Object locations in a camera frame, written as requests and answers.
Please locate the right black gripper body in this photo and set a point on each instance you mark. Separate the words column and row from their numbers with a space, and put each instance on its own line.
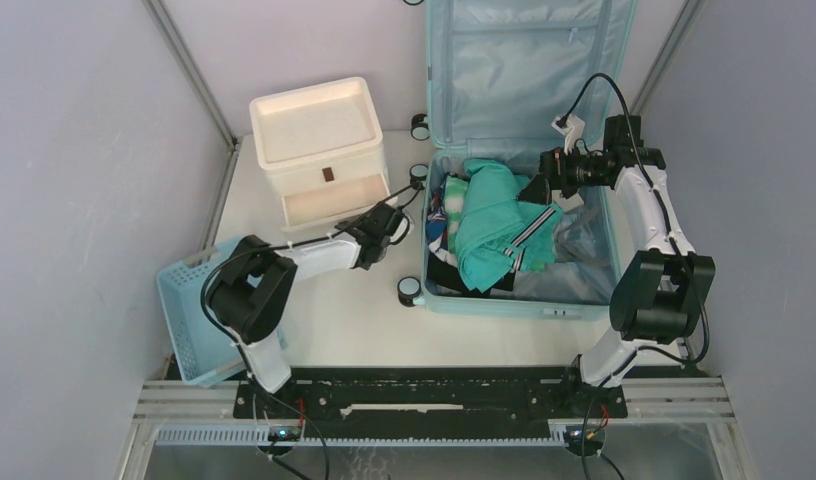
column 576, row 170

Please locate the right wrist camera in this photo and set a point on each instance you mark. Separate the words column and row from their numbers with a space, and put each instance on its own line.
column 571, row 127

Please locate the light blue hard-shell suitcase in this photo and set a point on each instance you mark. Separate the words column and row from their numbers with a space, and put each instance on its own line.
column 498, row 73

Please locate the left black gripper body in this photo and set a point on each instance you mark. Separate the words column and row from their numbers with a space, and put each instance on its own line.
column 382, row 244

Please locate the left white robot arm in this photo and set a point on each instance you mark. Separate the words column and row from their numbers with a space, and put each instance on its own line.
column 245, row 296

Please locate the dark blue patterned clothing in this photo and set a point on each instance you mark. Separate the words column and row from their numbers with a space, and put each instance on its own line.
column 437, row 231

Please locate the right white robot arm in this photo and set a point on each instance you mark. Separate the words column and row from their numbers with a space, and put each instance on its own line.
column 661, row 295

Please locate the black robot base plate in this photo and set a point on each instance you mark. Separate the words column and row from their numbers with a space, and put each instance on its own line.
column 447, row 403

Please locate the light blue perforated plastic basket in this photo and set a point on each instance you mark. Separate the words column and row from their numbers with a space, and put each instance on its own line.
column 205, row 355

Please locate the green white patterned cloth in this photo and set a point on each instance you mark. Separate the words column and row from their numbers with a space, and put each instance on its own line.
column 455, row 190

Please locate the aluminium frame rails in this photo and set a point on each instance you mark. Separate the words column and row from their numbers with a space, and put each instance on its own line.
column 177, row 413

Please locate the white three-drawer storage cabinet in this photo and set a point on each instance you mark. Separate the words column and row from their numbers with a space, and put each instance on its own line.
column 321, row 149

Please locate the teal folded garment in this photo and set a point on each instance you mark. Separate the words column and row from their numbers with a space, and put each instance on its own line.
column 499, row 234

